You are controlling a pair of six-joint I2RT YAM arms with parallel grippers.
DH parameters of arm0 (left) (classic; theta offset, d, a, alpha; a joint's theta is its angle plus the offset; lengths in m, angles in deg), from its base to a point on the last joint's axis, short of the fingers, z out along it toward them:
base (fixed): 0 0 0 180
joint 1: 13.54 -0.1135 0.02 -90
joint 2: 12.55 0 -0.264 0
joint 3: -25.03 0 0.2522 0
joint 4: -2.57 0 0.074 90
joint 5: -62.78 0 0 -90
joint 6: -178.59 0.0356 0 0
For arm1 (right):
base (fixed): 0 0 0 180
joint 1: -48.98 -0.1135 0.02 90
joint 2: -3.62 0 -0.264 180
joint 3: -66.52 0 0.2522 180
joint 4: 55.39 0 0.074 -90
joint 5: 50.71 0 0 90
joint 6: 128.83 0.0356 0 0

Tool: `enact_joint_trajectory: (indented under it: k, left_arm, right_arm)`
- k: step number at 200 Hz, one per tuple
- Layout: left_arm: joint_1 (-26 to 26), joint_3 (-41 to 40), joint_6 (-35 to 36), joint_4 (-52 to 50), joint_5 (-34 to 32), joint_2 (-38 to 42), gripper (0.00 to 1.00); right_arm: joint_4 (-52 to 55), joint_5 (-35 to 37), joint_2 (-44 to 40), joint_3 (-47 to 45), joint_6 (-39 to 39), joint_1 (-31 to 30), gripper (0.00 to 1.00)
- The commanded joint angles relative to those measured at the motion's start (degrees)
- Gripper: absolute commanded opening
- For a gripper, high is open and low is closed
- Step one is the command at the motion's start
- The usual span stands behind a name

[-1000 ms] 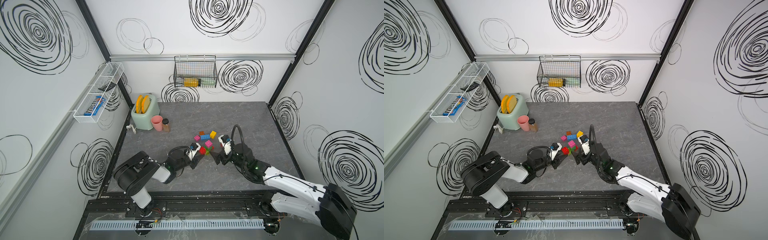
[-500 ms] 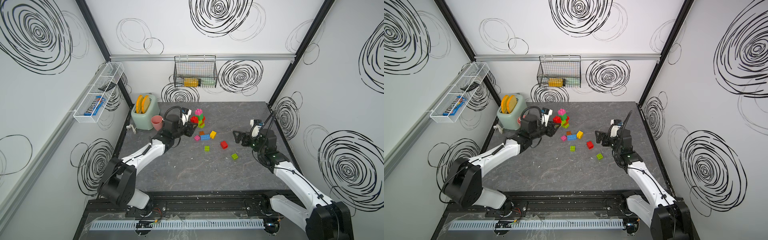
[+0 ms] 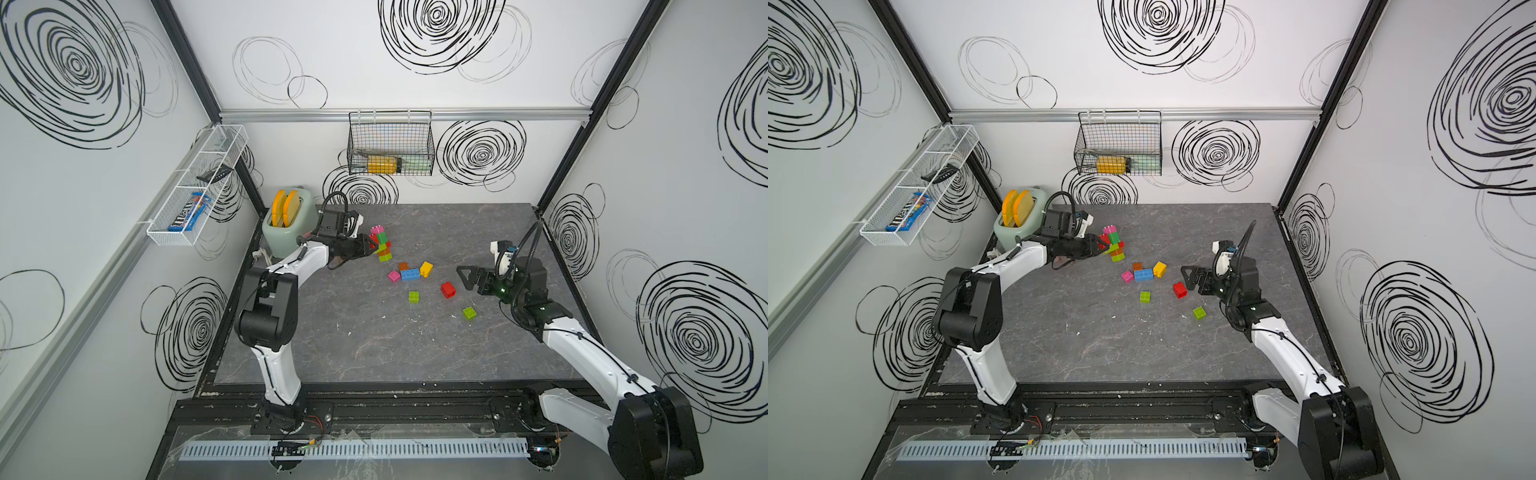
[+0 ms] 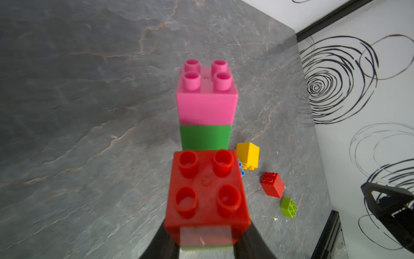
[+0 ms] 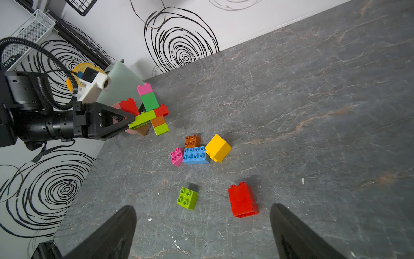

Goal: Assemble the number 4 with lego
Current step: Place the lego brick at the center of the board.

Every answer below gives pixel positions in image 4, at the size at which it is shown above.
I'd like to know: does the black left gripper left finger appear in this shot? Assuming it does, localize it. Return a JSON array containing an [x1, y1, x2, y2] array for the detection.
[[139, 223, 180, 259]]

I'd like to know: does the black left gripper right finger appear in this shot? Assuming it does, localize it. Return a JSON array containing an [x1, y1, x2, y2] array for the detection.
[[234, 222, 276, 259]]

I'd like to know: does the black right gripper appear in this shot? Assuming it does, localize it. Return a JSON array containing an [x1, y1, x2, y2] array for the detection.
[[361, 182, 414, 252]]

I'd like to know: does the lime long lego brick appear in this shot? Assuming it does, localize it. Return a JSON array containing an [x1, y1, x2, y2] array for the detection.
[[180, 225, 233, 251]]

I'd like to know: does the dark green lego brick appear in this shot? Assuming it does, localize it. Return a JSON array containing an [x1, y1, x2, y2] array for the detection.
[[180, 125, 232, 151]]

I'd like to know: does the blue long lego brick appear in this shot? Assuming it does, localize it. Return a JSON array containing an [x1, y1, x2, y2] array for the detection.
[[238, 159, 245, 177]]

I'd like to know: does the lime small lego brick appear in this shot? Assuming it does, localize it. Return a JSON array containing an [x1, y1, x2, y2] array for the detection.
[[280, 197, 298, 219]]

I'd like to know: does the red tall lego brick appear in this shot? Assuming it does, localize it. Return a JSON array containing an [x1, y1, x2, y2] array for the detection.
[[260, 172, 285, 198]]

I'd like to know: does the yellow tall lego brick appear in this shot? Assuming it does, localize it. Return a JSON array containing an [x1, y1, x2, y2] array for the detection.
[[236, 142, 260, 171]]

